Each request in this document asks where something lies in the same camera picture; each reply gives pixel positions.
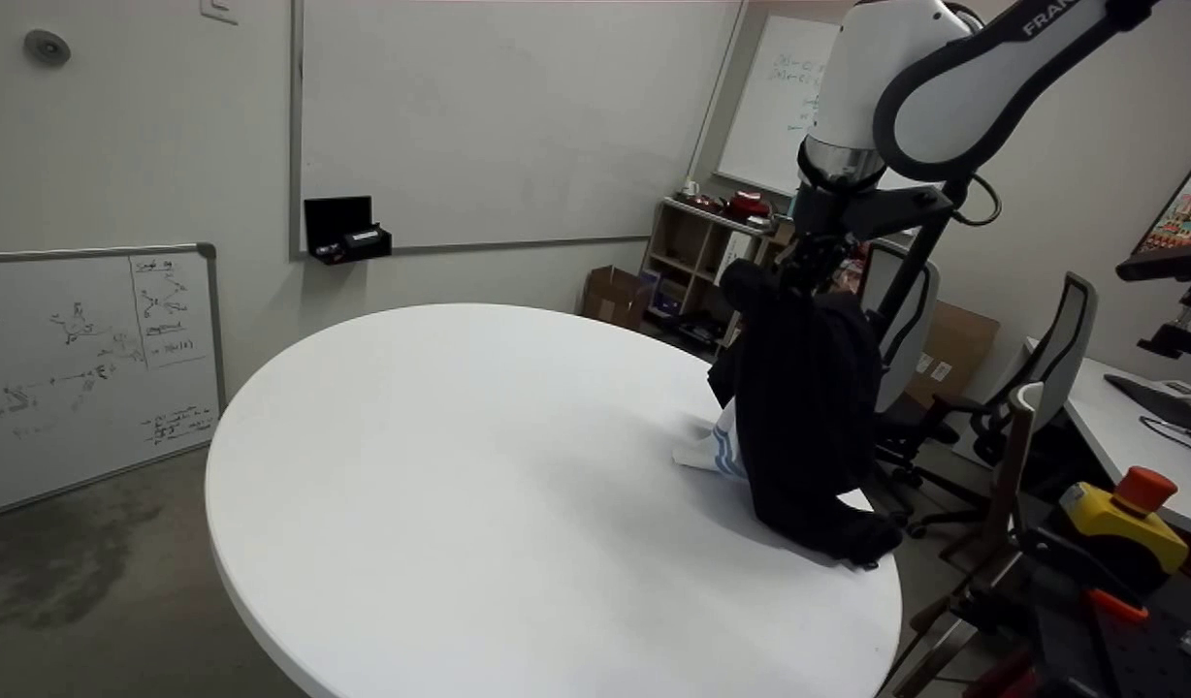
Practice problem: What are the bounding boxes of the white cloth cover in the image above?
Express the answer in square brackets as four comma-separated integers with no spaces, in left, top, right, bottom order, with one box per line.
[671,409,754,480]

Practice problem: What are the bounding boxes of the black whiteboard eraser box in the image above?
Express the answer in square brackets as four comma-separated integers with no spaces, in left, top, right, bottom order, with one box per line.
[298,190,396,269]

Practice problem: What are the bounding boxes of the red item on shelf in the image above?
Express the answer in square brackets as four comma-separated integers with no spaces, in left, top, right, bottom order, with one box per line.
[727,190,776,226]

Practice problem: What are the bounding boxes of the computer monitor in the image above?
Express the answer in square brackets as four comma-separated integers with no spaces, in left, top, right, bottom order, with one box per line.
[1112,137,1191,288]

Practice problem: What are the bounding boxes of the small brown cardboard box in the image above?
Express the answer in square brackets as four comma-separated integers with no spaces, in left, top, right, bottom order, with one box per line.
[578,264,661,330]

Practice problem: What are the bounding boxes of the orange handled bar clamp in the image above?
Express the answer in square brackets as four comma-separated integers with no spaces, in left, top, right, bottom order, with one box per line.
[1088,586,1156,632]

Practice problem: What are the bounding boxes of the floor-standing framed whiteboard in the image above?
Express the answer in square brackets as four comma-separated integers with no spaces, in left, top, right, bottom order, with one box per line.
[0,241,229,519]

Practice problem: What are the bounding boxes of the round grey wall device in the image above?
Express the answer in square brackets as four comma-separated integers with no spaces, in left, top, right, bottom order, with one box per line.
[19,27,76,74]

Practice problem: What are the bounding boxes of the white desk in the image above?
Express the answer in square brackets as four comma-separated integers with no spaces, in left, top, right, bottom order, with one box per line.
[1064,362,1191,539]

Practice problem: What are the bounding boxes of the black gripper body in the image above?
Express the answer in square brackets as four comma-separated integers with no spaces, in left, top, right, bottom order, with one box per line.
[781,188,883,294]

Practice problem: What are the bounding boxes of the large brown cardboard box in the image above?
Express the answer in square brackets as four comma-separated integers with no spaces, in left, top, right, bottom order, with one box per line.
[903,297,1014,418]

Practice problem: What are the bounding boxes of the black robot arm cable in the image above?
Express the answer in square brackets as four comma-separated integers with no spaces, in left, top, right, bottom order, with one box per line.
[936,162,1004,233]

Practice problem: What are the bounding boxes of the black cloth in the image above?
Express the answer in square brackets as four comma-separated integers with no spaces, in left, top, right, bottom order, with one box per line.
[707,257,903,573]

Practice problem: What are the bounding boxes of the thin grey stand pole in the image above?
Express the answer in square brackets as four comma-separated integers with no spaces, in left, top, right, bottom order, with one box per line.
[877,382,1050,698]

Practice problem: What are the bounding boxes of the grey mesh office chair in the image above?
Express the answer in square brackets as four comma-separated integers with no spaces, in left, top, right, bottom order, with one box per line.
[900,269,1101,539]
[863,241,949,519]

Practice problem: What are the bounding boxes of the large wall whiteboard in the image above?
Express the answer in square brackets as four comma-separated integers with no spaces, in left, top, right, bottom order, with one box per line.
[286,0,754,260]

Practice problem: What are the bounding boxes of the small leaning whiteboard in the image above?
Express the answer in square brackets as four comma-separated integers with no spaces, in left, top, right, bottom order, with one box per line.
[714,11,843,202]

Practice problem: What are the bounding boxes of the wooden storage shelf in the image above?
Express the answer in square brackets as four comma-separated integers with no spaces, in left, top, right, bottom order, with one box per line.
[643,190,802,362]

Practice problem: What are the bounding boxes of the yellow emergency stop button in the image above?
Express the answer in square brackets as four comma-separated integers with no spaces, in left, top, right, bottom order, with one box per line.
[1057,463,1191,578]

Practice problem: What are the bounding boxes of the black monitor stand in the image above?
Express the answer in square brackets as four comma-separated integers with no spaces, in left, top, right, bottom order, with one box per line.
[1132,277,1191,363]

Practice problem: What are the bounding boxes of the black keyboard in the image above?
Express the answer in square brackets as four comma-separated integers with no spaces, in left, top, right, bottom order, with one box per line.
[1101,367,1191,444]

